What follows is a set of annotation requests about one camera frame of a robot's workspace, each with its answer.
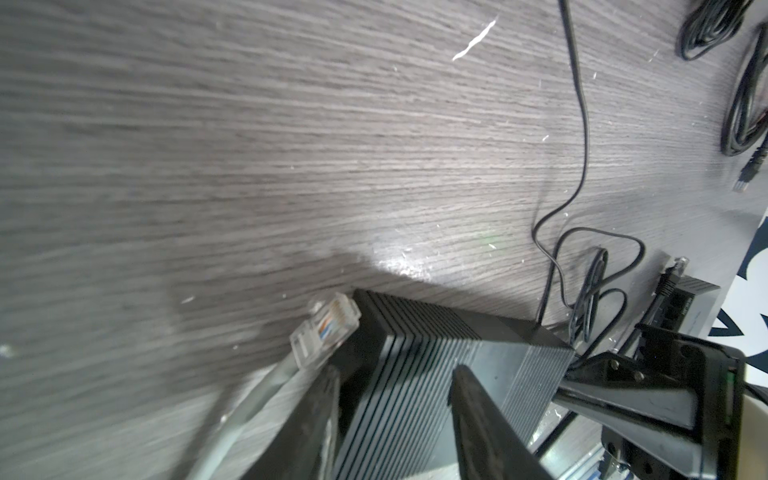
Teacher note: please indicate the black flat rectangular box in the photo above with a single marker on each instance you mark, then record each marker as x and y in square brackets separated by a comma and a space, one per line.
[689, 308]

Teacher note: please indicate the black network switch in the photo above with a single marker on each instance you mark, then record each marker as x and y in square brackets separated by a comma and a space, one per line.
[396, 371]

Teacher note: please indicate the black power adapter with cable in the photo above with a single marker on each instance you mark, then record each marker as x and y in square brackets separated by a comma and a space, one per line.
[596, 283]

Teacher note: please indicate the black power adapter far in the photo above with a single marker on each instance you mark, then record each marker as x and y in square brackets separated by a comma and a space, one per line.
[709, 25]

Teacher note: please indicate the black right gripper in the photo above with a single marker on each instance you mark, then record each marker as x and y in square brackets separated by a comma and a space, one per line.
[673, 411]

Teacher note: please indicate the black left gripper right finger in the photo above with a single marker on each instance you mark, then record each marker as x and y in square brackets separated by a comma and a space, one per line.
[487, 447]

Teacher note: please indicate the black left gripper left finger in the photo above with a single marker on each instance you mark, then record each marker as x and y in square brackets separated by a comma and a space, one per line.
[306, 445]

